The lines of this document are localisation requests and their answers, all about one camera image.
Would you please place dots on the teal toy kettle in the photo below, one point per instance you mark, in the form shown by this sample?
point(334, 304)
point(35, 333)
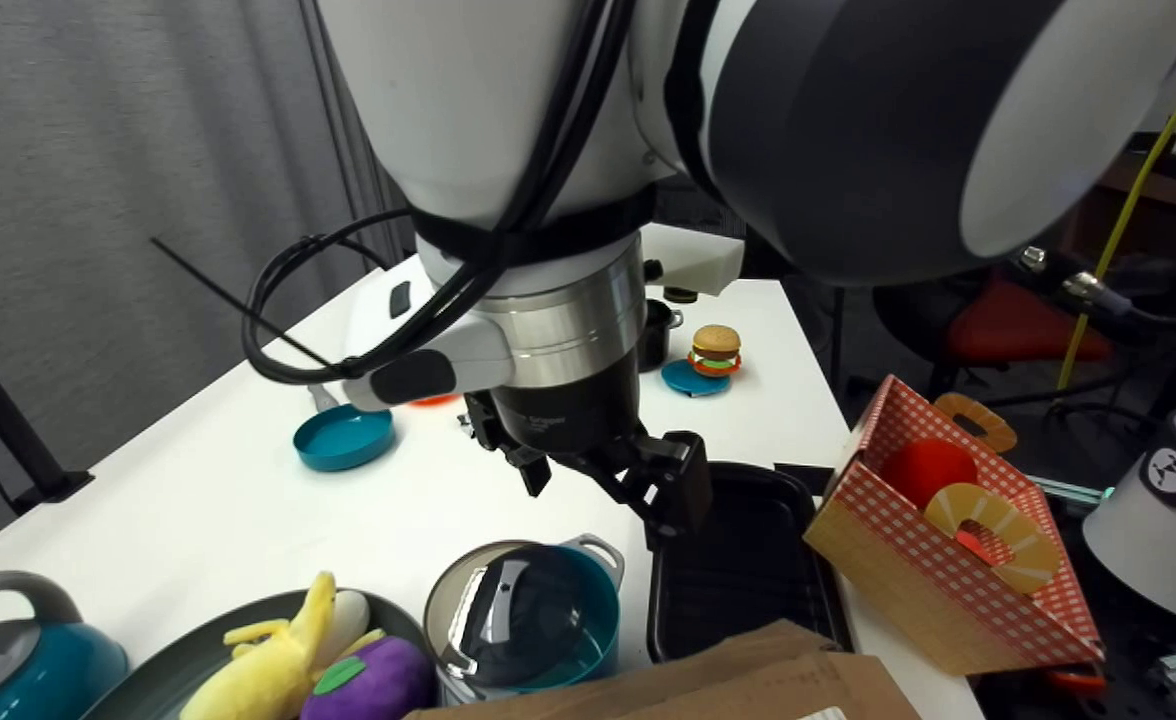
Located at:
point(53, 667)

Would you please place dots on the blue pot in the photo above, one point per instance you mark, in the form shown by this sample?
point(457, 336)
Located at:
point(532, 624)

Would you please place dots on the purple plush eggplant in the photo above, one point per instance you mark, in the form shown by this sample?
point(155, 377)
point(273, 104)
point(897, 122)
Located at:
point(378, 681)

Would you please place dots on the black tray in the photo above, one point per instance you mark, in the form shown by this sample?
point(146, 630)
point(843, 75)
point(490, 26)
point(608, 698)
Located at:
point(746, 564)

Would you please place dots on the yellow plush banana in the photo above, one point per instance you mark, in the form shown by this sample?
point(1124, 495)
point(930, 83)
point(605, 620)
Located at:
point(278, 660)

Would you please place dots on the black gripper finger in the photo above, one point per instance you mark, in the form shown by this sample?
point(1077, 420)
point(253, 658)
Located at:
point(664, 480)
point(494, 439)

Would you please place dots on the toy burger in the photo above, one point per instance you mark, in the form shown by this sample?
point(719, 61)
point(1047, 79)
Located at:
point(712, 351)

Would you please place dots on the toy pineapple slice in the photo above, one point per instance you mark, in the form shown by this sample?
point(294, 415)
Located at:
point(1028, 558)

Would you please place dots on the dark plate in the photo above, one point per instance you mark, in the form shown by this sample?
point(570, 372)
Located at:
point(160, 686)

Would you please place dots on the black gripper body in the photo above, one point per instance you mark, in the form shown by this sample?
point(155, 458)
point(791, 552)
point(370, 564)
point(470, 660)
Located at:
point(570, 331)

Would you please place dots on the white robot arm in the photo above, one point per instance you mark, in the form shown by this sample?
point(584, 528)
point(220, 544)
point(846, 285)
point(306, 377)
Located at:
point(868, 140)

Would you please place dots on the small teal toy plate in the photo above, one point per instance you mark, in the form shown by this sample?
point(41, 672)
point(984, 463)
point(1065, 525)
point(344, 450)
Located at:
point(685, 381)

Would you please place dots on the red checkered toy basket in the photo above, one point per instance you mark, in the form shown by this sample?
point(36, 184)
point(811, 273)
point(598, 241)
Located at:
point(943, 591)

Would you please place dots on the orange toy plate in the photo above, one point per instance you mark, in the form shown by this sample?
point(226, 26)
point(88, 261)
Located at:
point(435, 403)

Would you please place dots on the teal toy frying pan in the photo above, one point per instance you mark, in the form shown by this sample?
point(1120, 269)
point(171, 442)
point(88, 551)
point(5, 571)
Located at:
point(338, 434)

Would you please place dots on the glass pot lid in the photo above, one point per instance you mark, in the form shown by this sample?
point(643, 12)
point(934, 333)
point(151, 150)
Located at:
point(520, 618)

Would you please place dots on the brown cardboard box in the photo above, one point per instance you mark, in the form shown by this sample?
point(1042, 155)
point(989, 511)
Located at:
point(767, 672)

